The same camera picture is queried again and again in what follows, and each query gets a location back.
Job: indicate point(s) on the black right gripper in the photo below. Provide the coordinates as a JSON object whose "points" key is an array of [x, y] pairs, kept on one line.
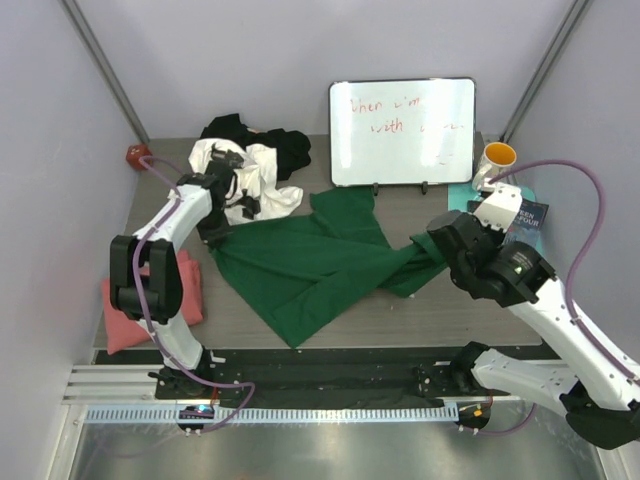
{"points": [[497, 234]]}

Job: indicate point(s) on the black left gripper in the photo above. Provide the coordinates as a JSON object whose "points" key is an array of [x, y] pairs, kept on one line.
{"points": [[213, 237]]}

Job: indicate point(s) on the Nineteen Eighty-Four book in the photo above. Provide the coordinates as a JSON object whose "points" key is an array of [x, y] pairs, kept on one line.
{"points": [[527, 225]]}

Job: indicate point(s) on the white t-shirt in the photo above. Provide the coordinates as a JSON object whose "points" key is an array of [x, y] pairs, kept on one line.
{"points": [[253, 194]]}

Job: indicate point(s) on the green t-shirt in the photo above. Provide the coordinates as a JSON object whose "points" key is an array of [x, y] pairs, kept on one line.
{"points": [[299, 273]]}

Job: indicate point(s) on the white mug orange inside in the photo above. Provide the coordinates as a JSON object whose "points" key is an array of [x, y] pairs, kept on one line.
{"points": [[496, 158]]}

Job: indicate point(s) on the white dry-erase board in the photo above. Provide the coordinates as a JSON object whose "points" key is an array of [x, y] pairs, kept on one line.
{"points": [[402, 132]]}

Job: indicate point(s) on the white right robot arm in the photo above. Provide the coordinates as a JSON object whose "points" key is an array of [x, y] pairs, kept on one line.
{"points": [[608, 418]]}

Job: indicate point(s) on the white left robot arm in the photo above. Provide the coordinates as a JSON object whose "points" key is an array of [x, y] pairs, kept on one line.
{"points": [[145, 282]]}

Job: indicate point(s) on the teal plastic mat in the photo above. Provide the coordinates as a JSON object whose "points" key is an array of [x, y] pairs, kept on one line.
{"points": [[464, 198]]}

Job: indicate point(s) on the small red cube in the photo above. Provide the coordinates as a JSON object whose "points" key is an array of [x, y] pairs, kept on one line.
{"points": [[134, 154]]}

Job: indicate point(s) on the black t-shirt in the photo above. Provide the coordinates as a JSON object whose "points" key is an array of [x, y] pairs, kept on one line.
{"points": [[292, 147]]}

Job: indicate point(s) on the folded pink t-shirt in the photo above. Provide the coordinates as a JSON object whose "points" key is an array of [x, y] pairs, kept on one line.
{"points": [[123, 333]]}

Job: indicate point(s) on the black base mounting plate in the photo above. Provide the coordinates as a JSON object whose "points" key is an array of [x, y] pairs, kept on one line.
{"points": [[326, 378]]}

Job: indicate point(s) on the aluminium frame rail front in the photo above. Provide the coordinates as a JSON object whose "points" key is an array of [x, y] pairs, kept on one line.
{"points": [[100, 385]]}

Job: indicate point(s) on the white slotted cable duct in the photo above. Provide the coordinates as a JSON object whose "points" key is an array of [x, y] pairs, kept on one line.
{"points": [[201, 414]]}

